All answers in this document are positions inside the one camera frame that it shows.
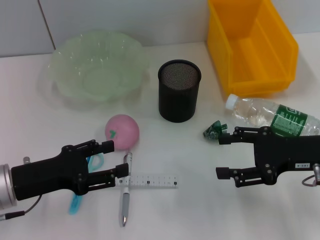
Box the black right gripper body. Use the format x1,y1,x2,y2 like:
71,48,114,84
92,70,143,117
252,126,320,186

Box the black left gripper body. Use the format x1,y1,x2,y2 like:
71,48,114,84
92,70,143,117
11,144,90,201

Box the green plastic wrapper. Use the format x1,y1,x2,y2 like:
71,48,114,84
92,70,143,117
202,119,229,141

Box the pink toy peach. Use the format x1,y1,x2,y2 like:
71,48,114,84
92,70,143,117
104,114,140,151

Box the clear green-labelled water bottle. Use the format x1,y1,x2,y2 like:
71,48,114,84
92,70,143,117
225,93,320,138

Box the silver ballpoint pen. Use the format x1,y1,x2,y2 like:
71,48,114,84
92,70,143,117
119,152,134,228

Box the transparent plastic ruler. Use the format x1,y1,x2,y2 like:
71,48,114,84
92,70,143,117
114,173,180,190

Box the blue sheathed scissors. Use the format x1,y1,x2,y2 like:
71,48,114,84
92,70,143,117
68,152,105,216

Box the black mesh pen holder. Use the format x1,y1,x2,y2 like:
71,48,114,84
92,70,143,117
157,59,203,124

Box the translucent green plastic fruit bowl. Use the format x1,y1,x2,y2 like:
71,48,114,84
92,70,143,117
47,29,151,104

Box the yellow plastic storage bin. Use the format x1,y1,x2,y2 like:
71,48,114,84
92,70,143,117
206,0,300,98

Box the right gripper cable with connector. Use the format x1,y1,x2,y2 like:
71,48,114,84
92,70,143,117
301,162,320,187

